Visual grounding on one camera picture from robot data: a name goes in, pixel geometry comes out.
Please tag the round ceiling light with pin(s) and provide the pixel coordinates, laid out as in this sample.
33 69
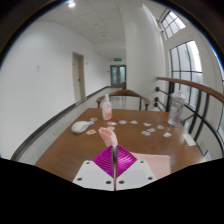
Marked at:
71 4

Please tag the tall black-framed window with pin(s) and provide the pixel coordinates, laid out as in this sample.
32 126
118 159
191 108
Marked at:
186 60

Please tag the arched black-framed window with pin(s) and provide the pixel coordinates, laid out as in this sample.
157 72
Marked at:
172 24

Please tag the white paper card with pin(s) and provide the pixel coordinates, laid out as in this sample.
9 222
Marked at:
189 139

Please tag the clear plastic drink bottle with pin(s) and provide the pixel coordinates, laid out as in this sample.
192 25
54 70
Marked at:
176 108

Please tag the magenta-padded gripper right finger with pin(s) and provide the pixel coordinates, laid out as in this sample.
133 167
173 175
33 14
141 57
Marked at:
136 173

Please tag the wooden chair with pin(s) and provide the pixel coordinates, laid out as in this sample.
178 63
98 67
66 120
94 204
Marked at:
125 93

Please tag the green exit sign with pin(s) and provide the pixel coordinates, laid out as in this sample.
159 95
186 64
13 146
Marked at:
117 59

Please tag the pink towel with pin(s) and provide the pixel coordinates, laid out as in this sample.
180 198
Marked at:
108 136

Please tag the black railing with wooden handrail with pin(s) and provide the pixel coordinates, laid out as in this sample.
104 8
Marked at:
196 87

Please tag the white bottle with orange label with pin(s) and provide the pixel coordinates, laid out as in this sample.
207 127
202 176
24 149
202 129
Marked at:
106 111

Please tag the white computer mouse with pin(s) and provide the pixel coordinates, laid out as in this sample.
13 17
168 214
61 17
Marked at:
80 127

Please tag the glazed double door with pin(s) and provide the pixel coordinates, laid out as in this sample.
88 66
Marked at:
118 76

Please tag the beige side door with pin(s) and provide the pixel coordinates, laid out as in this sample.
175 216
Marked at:
79 78

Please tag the small blue sticker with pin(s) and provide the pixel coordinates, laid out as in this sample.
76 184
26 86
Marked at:
91 123

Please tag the small colourful sticker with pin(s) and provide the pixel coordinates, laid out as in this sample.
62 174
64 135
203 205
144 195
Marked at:
147 124
112 123
91 132
146 133
151 130
134 122
94 119
123 122
111 128
160 127
167 134

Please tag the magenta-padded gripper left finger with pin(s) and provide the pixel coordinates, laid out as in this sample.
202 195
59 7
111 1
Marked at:
93 175

